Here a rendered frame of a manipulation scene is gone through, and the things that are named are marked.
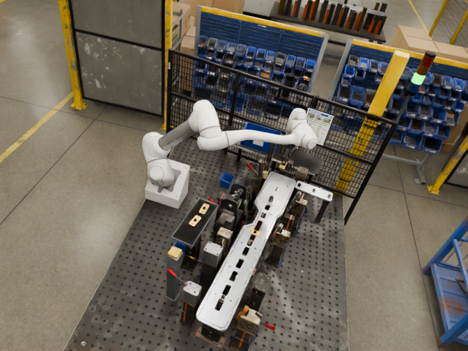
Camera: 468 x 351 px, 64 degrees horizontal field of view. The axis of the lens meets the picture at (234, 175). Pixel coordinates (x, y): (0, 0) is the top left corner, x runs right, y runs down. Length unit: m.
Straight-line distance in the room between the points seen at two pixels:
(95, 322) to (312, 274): 1.45
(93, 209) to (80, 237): 0.35
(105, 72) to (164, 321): 3.33
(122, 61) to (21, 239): 2.26
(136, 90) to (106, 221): 1.82
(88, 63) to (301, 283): 3.61
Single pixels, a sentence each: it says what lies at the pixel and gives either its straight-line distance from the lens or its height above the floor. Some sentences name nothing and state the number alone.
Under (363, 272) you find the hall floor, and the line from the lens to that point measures 3.94.
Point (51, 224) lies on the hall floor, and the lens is 3.93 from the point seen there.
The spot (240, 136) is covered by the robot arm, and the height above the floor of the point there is 1.55.
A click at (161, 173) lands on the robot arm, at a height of 1.10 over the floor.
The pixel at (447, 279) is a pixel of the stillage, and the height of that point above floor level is 0.17.
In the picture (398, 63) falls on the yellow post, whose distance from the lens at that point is 2.85.
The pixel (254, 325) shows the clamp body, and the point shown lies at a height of 1.04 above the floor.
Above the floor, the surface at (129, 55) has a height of 0.89.
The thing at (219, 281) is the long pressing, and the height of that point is 1.00.
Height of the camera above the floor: 2.90
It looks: 41 degrees down
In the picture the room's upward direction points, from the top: 11 degrees clockwise
